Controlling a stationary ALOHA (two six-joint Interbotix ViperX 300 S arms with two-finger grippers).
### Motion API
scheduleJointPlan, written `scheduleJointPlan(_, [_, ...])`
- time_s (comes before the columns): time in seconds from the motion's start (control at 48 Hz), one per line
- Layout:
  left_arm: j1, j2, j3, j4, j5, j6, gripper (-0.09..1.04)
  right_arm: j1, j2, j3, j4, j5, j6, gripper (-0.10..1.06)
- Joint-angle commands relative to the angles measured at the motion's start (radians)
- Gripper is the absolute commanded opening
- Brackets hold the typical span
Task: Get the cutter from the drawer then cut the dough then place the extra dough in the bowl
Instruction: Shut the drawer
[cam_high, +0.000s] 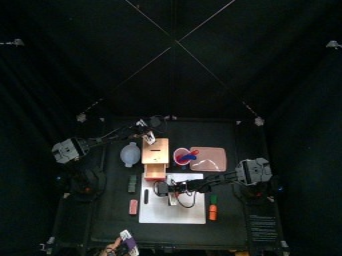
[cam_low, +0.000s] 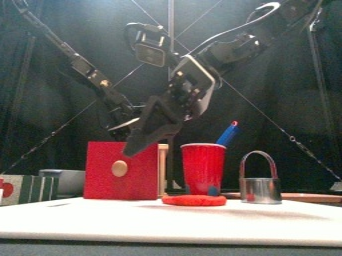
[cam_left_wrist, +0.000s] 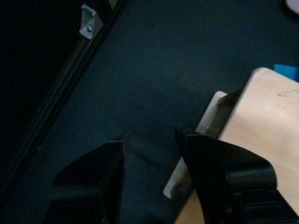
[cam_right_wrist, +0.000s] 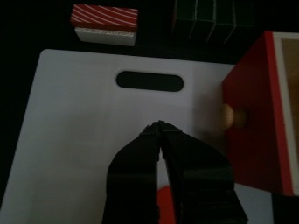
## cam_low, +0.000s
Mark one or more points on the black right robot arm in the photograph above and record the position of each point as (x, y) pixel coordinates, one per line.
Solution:
(242, 45)

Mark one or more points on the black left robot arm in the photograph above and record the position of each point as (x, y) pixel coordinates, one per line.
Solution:
(88, 71)

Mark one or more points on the light wooden drawer cabinet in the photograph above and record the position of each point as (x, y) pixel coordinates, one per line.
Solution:
(163, 170)

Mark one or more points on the flat red dough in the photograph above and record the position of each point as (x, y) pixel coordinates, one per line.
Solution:
(194, 200)

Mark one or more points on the blue pen with red tip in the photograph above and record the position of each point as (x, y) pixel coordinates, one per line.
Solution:
(227, 135)

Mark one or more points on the red plastic cup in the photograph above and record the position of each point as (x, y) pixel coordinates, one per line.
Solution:
(203, 168)

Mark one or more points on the green striped toy box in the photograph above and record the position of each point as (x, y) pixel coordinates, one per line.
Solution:
(31, 189)

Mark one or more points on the white cutting board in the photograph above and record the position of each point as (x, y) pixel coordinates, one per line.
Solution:
(168, 221)

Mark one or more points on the brown wooden board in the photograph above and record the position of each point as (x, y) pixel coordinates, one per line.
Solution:
(307, 197)

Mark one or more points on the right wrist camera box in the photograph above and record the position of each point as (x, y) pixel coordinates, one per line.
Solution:
(149, 46)

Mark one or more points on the vertical metal frame pole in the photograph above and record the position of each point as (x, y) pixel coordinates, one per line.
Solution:
(171, 20)

